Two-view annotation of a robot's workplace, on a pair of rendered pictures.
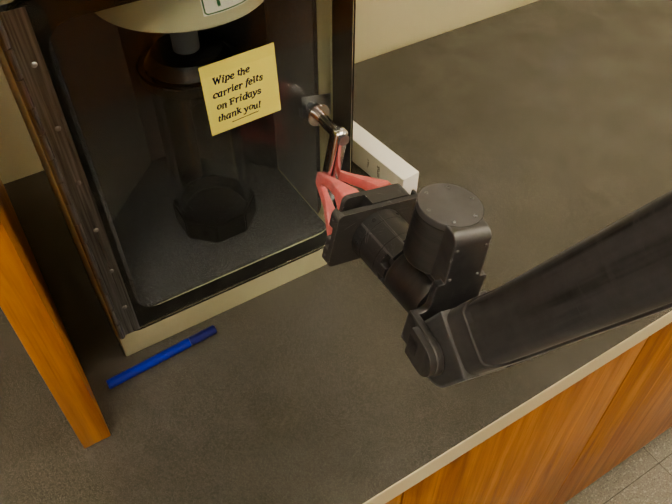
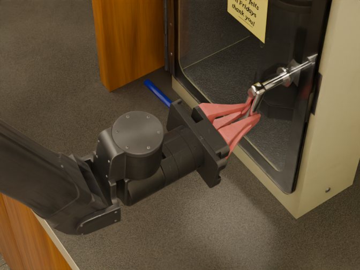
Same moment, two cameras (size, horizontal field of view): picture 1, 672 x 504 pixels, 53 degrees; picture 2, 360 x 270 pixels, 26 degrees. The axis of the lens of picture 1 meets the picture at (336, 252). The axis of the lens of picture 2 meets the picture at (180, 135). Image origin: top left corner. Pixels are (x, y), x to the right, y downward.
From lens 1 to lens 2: 0.81 m
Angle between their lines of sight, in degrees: 54
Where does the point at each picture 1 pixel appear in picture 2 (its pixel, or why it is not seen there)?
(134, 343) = (176, 85)
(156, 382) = (151, 107)
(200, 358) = not seen: hidden behind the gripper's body
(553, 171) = not seen: outside the picture
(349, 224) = (175, 115)
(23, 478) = (81, 59)
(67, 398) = (98, 42)
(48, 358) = (96, 10)
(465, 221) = (119, 139)
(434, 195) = (146, 122)
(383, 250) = not seen: hidden behind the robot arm
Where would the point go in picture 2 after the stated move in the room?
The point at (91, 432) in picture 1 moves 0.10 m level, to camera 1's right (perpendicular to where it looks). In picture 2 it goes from (103, 76) to (103, 122)
